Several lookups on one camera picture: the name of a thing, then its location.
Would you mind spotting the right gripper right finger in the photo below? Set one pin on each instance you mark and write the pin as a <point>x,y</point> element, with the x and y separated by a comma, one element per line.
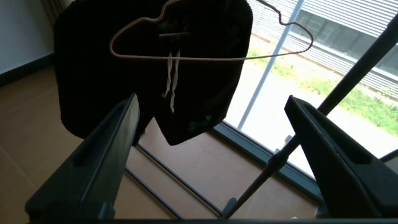
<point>345,174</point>

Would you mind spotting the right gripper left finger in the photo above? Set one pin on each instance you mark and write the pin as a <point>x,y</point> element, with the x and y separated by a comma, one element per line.
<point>90,174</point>

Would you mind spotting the black garment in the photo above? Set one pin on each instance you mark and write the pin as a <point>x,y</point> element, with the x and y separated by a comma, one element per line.
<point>93,77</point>

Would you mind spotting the black clothes rack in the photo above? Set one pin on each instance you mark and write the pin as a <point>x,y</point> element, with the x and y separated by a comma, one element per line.
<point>351,74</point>

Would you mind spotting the window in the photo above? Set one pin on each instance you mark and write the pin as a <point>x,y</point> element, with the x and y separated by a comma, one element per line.
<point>264,152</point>

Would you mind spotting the brown curtain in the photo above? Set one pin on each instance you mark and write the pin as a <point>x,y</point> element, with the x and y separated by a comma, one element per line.
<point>54,7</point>

